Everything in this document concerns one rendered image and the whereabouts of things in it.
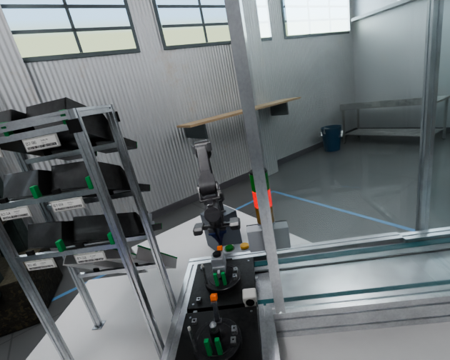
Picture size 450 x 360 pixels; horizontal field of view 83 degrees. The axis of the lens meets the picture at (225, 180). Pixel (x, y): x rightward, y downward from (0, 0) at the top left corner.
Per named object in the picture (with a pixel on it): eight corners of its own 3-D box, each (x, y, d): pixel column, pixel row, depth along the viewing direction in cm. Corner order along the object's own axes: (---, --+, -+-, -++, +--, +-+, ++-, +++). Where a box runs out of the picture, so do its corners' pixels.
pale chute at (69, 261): (116, 273, 112) (118, 262, 114) (142, 273, 108) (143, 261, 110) (61, 265, 87) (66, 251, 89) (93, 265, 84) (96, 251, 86)
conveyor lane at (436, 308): (202, 285, 113) (197, 266, 110) (404, 261, 103) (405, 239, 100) (191, 346, 86) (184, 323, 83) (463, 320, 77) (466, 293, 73)
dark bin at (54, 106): (106, 153, 92) (105, 133, 93) (137, 148, 88) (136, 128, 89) (26, 134, 65) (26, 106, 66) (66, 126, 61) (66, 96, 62)
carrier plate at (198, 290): (198, 268, 110) (197, 263, 109) (253, 261, 107) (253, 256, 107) (188, 313, 87) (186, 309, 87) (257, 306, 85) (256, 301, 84)
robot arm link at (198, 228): (236, 209, 96) (236, 203, 102) (188, 217, 98) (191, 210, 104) (240, 228, 98) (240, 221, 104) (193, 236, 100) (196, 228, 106)
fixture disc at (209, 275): (207, 270, 104) (206, 266, 103) (241, 266, 103) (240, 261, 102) (202, 296, 91) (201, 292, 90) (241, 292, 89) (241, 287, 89)
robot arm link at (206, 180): (193, 148, 117) (188, 133, 108) (211, 144, 117) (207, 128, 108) (201, 204, 102) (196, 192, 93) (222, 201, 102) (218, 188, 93)
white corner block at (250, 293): (243, 297, 89) (241, 288, 88) (256, 296, 89) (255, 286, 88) (244, 308, 85) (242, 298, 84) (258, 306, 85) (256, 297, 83)
